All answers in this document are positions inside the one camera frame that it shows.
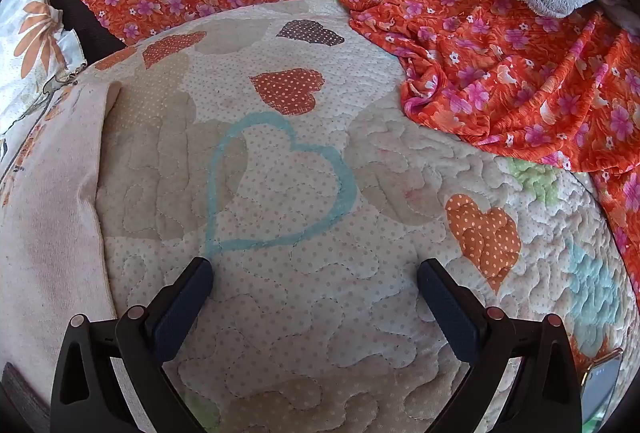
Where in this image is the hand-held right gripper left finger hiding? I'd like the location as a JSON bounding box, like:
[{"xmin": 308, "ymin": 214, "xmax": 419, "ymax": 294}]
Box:
[{"xmin": 50, "ymin": 257, "xmax": 216, "ymax": 433}]

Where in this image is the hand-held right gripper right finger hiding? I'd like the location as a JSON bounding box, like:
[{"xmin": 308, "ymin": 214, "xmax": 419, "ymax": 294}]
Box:
[{"xmin": 418, "ymin": 258, "xmax": 584, "ymax": 433}]

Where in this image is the gold-edged smartphone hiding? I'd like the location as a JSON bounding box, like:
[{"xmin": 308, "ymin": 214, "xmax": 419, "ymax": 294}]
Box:
[{"xmin": 580, "ymin": 348, "xmax": 626, "ymax": 426}]

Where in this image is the heart-patterned quilted blanket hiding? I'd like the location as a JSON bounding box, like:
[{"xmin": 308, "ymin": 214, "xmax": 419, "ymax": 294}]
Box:
[{"xmin": 92, "ymin": 0, "xmax": 637, "ymax": 433}]

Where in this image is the dark grey striped cloth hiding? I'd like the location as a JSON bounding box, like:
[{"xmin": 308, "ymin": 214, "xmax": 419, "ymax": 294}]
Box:
[{"xmin": 0, "ymin": 360, "xmax": 51, "ymax": 420}]

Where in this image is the orange floral cloth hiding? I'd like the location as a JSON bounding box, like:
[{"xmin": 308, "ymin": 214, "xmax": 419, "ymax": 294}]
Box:
[{"xmin": 337, "ymin": 0, "xmax": 640, "ymax": 274}]

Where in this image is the white floral pillow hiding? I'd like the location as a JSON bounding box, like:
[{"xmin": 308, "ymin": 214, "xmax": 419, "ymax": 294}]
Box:
[{"xmin": 0, "ymin": 0, "xmax": 88, "ymax": 174}]

